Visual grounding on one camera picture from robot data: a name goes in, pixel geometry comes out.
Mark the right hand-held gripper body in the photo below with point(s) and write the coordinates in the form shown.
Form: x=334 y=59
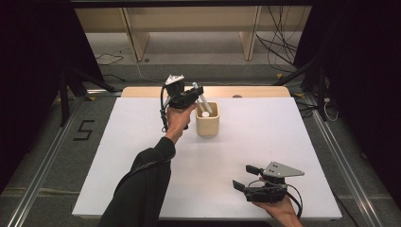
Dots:
x=265 y=194

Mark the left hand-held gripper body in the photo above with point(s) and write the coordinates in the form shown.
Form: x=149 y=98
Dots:
x=178 y=94

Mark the white marker pen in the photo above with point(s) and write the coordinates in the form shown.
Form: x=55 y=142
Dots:
x=206 y=105

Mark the beige square cup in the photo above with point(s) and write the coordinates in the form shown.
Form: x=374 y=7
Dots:
x=206 y=127

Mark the person's right hand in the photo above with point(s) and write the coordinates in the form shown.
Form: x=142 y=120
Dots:
x=282 y=209

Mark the person's left hand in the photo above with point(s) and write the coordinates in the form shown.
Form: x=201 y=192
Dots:
x=178 y=123

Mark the white table board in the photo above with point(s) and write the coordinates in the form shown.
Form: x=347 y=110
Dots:
x=252 y=132

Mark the light wooden table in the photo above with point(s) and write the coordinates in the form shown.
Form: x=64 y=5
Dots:
x=246 y=92

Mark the light wooden bench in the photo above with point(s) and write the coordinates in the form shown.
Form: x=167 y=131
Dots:
x=249 y=41

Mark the black tripod stand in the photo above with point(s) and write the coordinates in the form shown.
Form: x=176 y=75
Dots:
x=321 y=94
x=64 y=101

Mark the dark curtain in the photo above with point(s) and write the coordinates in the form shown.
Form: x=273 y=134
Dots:
x=31 y=63
x=362 y=63

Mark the aluminium floor rail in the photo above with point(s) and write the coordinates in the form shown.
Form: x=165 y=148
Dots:
x=346 y=170
x=41 y=176

